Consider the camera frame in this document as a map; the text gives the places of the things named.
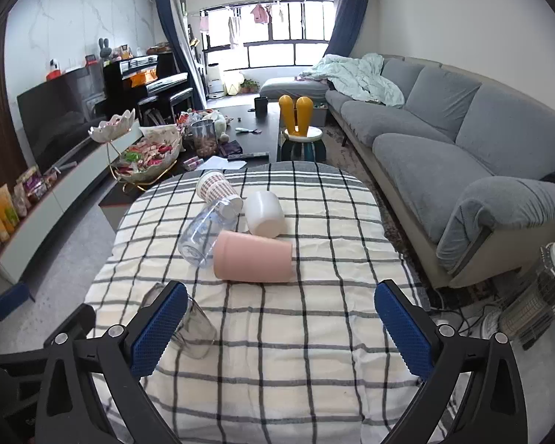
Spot checkered tablecloth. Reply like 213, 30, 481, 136
84, 161, 445, 444

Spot clear jar of nuts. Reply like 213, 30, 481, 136
191, 119, 218, 158

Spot orange snack bag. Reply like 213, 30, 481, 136
0, 184, 19, 241

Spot black remote control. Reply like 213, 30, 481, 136
226, 150, 270, 162

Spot patterned paper cup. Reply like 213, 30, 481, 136
195, 170, 236, 204

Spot clear glass cup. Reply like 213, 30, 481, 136
141, 282, 218, 360

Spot clear plastic cup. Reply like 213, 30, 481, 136
178, 194, 244, 269

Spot white floor appliance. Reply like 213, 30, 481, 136
206, 62, 225, 98

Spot white television cabinet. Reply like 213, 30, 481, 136
0, 122, 144, 283

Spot floor cables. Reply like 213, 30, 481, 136
432, 287, 505, 334

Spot purple snack bag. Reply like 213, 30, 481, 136
14, 166, 51, 216

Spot flat screen television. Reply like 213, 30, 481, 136
17, 65, 109, 172

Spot grey sofa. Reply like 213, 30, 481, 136
259, 53, 555, 290

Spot dark coffee table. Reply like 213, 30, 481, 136
99, 102, 283, 209

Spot tiered snack dish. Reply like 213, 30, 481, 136
88, 108, 184, 192

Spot white cup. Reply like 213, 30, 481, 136
244, 191, 285, 239

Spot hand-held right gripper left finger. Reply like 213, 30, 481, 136
36, 281, 189, 444

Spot white paper sheet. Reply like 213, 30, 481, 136
196, 156, 247, 172

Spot yellow rabbit-ear stool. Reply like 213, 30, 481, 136
277, 95, 325, 162

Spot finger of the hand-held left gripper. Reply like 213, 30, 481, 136
0, 304, 96, 380
0, 284, 32, 322

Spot black piano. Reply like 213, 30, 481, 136
102, 52, 195, 121

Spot electric heater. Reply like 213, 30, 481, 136
497, 243, 555, 350

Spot white hanging garment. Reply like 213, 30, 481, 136
228, 16, 243, 49

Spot blue curtain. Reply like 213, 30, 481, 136
155, 0, 209, 107
326, 0, 373, 58

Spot black piano bench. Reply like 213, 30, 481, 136
139, 88, 194, 125

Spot light green blanket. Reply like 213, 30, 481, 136
298, 52, 405, 107

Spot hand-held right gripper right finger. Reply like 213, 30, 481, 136
374, 280, 537, 444

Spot pink cup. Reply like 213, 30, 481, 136
213, 230, 293, 284

